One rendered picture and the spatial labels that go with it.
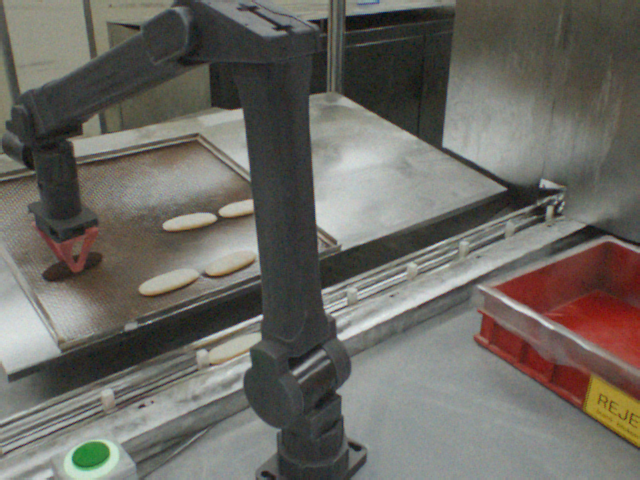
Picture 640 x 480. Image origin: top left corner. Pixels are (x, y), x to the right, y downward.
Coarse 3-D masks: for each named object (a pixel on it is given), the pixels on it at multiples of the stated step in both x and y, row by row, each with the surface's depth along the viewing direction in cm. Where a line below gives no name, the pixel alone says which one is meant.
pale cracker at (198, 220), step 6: (186, 216) 118; (192, 216) 118; (198, 216) 119; (204, 216) 119; (210, 216) 119; (168, 222) 116; (174, 222) 116; (180, 222) 116; (186, 222) 117; (192, 222) 117; (198, 222) 117; (204, 222) 118; (210, 222) 119; (168, 228) 115; (174, 228) 115; (180, 228) 116; (186, 228) 116; (192, 228) 117
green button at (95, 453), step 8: (80, 448) 70; (88, 448) 70; (96, 448) 70; (104, 448) 70; (72, 456) 69; (80, 456) 69; (88, 456) 69; (96, 456) 69; (104, 456) 69; (72, 464) 69; (80, 464) 68; (88, 464) 68; (96, 464) 68; (104, 464) 69
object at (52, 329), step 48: (144, 144) 140; (192, 144) 144; (0, 192) 120; (192, 192) 128; (0, 240) 108; (96, 240) 111; (192, 240) 114; (240, 240) 115; (336, 240) 117; (96, 336) 91
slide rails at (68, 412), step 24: (528, 216) 139; (480, 240) 128; (360, 288) 112; (336, 312) 105; (240, 336) 99; (192, 360) 94; (120, 384) 89; (144, 384) 89; (168, 384) 89; (72, 408) 84; (24, 432) 81; (0, 456) 77
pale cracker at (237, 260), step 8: (224, 256) 110; (232, 256) 110; (240, 256) 110; (248, 256) 110; (216, 264) 107; (224, 264) 108; (232, 264) 108; (240, 264) 109; (208, 272) 106; (216, 272) 106; (224, 272) 107
